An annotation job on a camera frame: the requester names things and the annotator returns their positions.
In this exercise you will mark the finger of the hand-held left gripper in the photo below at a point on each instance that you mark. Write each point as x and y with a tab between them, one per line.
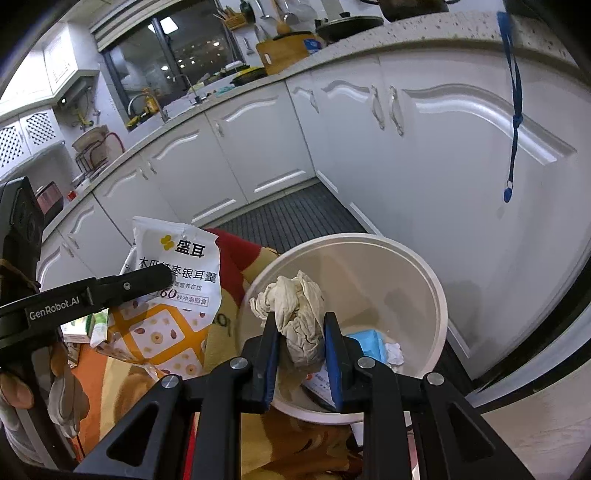
134	286

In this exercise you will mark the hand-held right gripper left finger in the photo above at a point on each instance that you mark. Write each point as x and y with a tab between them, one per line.
272	360

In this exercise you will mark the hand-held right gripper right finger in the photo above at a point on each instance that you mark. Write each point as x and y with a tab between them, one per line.
332	360

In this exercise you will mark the blue snack packet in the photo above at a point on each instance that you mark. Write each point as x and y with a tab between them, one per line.
367	344

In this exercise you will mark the beige paper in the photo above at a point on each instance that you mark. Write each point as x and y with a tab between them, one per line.
300	323

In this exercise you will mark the white tissue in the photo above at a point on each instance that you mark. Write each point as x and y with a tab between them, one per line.
395	354

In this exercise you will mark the white orange snack bag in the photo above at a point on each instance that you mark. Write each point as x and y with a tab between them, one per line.
184	323

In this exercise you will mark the white round bin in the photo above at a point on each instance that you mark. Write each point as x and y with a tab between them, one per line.
369	277

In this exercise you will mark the person's left hand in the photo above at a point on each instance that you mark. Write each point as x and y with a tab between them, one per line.
64	392

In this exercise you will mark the white flat packet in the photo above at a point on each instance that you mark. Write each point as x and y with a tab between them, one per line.
316	385

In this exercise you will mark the white green milk carton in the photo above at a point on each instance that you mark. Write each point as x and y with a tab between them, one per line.
81	332

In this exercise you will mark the printed patchwork blanket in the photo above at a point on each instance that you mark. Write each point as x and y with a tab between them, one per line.
286	443

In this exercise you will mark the black dish rack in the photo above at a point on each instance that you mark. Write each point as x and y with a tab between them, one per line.
99	154

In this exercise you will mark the beige basin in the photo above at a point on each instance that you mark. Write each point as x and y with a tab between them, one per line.
90	136

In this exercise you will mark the steel kitchen faucet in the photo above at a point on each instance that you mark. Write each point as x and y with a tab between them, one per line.
161	113

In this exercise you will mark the white upper kitchen cabinets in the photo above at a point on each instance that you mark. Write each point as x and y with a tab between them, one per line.
32	134

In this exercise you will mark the white kitchen cabinets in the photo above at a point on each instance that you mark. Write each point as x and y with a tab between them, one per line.
438	161
32	134

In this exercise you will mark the yellow bottle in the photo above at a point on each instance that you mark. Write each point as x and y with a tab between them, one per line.
151	102

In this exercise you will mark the small steel tap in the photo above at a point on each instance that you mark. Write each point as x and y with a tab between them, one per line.
194	92

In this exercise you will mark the white lower kitchen cabinets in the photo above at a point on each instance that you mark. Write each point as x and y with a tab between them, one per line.
438	161

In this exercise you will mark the dark kitchen window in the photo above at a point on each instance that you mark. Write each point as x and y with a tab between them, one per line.
175	60

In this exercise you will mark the black pot with yellow lid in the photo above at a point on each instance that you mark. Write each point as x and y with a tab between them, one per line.
249	76

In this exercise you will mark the wooden cutting board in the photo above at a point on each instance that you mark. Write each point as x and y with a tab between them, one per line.
286	53

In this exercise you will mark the yellow utensil holder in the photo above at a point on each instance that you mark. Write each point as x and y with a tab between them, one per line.
231	19

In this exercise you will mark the hanging black frying pan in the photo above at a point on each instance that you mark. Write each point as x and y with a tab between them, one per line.
248	11

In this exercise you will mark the blue white packet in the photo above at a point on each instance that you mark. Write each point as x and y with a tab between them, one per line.
314	45

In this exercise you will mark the hanging steel ladle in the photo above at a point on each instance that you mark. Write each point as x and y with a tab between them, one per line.
265	14

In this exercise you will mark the hanging steel skimmer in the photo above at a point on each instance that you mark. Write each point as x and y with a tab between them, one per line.
291	16

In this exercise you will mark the black wok with lid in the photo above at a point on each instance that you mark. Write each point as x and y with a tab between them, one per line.
351	26

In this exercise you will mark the metal stockpot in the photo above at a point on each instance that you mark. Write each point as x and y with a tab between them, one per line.
411	9

